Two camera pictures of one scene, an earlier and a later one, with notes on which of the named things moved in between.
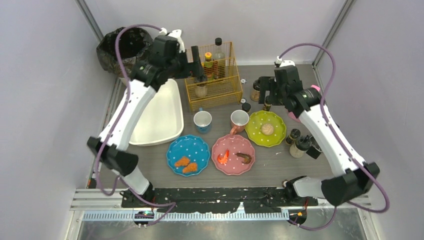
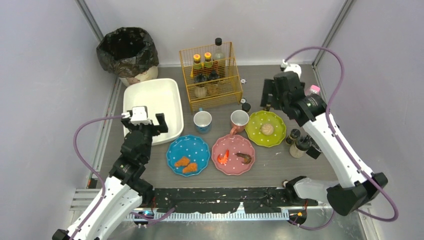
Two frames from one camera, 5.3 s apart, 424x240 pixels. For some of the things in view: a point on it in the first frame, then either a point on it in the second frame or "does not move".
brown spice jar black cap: [255, 91] → [213, 89]
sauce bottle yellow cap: [208, 66] does not move
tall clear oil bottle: [219, 60] does not move
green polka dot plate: [254, 123] does not move
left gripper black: [191, 67] → [145, 127]
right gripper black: [263, 87] does not move
